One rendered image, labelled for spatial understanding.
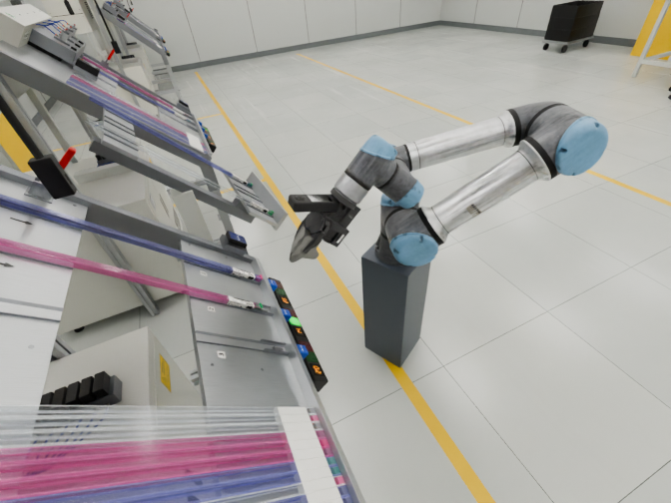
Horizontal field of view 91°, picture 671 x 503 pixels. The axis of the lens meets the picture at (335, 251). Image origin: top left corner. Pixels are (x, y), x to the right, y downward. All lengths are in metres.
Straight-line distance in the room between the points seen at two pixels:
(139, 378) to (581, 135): 1.11
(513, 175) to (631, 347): 1.17
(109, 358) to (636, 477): 1.59
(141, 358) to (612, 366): 1.68
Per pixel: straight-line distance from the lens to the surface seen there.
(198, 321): 0.63
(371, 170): 0.76
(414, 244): 0.86
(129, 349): 1.00
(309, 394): 0.64
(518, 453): 1.45
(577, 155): 0.90
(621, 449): 1.60
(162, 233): 0.82
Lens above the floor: 1.30
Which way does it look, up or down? 41 degrees down
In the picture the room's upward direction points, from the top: 6 degrees counter-clockwise
